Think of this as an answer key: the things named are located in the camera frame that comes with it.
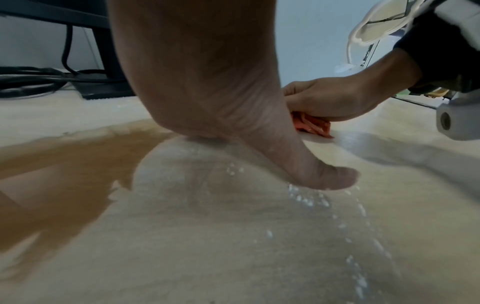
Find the person's right hand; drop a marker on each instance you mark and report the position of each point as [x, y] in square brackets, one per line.
[348, 95]

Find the person's left hand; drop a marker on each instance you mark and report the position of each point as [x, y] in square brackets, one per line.
[202, 74]

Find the orange cloth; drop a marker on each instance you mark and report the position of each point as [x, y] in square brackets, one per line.
[313, 126]

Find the person's right forearm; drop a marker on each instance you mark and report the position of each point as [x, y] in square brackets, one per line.
[442, 47]

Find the black monitor stand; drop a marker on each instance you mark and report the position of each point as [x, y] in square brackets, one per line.
[107, 74]

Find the scattered white crumbs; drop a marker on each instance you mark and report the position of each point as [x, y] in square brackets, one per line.
[318, 202]

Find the brown liquid spill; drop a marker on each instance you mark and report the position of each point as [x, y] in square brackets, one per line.
[67, 166]

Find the black monitor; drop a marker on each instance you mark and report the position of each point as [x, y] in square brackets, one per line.
[48, 13]

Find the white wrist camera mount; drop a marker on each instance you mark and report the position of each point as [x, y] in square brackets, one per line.
[459, 115]

